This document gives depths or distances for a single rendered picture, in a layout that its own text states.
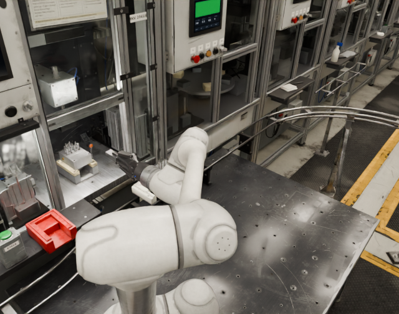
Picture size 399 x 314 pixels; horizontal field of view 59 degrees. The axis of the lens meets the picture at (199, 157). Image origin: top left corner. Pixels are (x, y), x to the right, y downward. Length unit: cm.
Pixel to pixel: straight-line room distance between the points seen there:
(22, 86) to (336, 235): 155
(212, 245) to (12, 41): 92
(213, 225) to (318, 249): 121
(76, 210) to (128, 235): 97
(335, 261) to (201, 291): 78
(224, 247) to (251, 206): 130
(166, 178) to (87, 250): 61
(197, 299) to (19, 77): 93
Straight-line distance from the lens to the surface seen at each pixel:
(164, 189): 124
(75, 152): 179
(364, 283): 270
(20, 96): 134
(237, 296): 158
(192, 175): 103
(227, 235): 67
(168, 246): 68
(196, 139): 124
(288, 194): 210
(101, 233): 69
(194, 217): 69
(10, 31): 129
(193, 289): 124
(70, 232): 148
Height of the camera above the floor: 196
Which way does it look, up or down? 34 degrees down
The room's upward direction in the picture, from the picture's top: 2 degrees clockwise
